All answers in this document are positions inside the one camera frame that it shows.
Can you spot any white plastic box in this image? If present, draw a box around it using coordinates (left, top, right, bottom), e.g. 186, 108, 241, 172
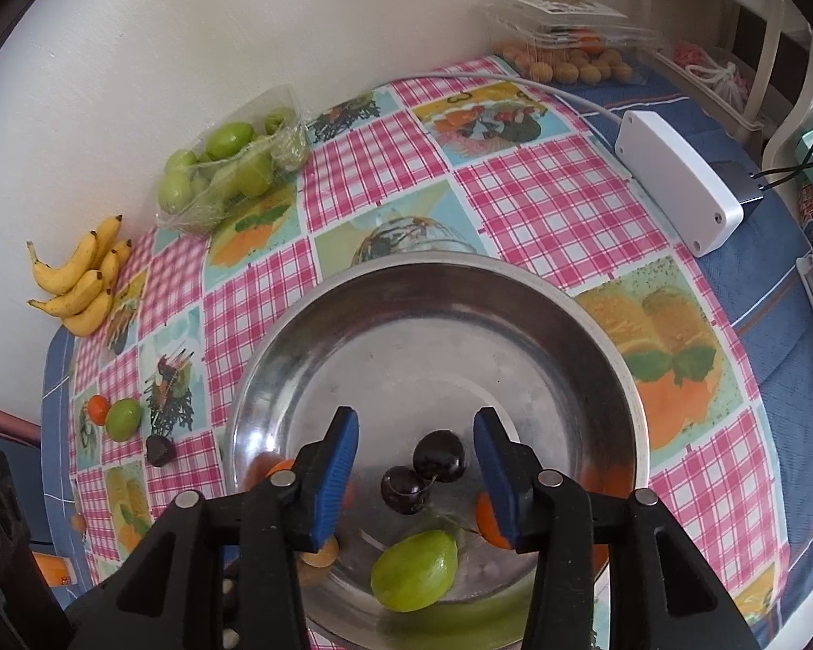
614, 110, 746, 257

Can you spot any pink bed frame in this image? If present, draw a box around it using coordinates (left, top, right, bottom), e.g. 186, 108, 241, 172
0, 398, 42, 448

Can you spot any black cable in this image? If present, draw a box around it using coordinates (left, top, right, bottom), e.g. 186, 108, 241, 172
752, 47, 813, 187

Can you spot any large green jujube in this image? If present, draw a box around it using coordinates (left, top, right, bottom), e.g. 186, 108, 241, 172
370, 529, 460, 614

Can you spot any stemmed orange tangerine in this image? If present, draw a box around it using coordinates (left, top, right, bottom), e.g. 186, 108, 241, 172
474, 493, 512, 551

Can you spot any round brown longan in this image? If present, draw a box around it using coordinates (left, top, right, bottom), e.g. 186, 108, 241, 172
300, 535, 340, 570

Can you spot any medium orange tangerine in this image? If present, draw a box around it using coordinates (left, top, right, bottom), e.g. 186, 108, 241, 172
266, 458, 357, 512

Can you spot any clear plastic punnet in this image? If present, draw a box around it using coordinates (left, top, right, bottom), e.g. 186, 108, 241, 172
156, 86, 313, 235

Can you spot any clear plastic clamshell box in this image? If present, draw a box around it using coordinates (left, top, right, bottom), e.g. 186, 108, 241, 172
474, 0, 665, 59

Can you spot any small green jujube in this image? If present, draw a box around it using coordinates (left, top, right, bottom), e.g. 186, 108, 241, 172
105, 398, 143, 439

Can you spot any round metal plate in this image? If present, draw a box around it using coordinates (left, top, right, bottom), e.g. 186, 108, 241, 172
222, 252, 653, 650

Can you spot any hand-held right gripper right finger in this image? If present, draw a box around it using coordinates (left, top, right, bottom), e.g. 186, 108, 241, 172
473, 406, 763, 650

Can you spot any black power adapter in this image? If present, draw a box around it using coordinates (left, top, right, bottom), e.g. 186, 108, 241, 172
711, 161, 766, 218

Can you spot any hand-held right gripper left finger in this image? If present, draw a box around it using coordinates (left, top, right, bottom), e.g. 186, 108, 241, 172
112, 406, 362, 650

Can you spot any pink white mesh bag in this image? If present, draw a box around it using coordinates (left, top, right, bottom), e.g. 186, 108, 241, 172
674, 41, 746, 113

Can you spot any pile of green jujubes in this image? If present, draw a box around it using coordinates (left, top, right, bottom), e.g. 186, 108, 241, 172
160, 108, 295, 214

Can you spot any white chair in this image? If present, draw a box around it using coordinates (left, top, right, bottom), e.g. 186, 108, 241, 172
640, 0, 813, 170

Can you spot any pile of tan longans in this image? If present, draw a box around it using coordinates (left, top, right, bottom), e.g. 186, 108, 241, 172
501, 41, 634, 86

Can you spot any yellow banana bunch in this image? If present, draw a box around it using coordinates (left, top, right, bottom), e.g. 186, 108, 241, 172
27, 214, 134, 337

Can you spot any orange bottle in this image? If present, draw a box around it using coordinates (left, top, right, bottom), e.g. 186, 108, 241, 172
34, 553, 75, 587

